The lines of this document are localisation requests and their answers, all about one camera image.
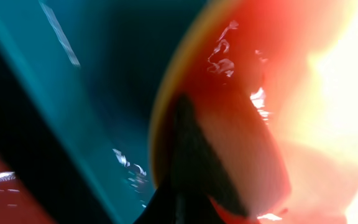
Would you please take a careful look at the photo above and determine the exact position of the black rectangular wash basin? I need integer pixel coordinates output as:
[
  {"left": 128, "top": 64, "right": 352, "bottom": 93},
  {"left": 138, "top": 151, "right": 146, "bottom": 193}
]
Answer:
[{"left": 0, "top": 53, "right": 112, "bottom": 224}]

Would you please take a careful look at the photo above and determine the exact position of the yellow plate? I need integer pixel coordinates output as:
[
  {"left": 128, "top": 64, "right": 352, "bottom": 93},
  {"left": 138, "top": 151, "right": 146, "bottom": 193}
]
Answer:
[{"left": 149, "top": 0, "right": 358, "bottom": 223}]

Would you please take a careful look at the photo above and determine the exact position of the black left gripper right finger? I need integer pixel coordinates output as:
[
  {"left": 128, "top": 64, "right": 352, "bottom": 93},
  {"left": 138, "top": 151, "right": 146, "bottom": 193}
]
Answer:
[{"left": 178, "top": 191, "right": 224, "bottom": 224}]

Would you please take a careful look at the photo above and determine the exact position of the blue plastic tray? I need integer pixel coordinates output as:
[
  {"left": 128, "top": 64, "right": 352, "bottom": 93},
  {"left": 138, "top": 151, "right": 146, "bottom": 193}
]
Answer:
[{"left": 0, "top": 0, "right": 205, "bottom": 223}]

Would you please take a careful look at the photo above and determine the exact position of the green and orange sponge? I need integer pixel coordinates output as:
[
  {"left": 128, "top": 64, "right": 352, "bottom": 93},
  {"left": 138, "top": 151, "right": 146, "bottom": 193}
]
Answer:
[{"left": 171, "top": 94, "right": 290, "bottom": 222}]

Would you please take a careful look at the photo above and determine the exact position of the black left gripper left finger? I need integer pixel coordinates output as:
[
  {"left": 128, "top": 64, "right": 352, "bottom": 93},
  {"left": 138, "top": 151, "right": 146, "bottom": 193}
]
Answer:
[{"left": 134, "top": 179, "right": 177, "bottom": 224}]

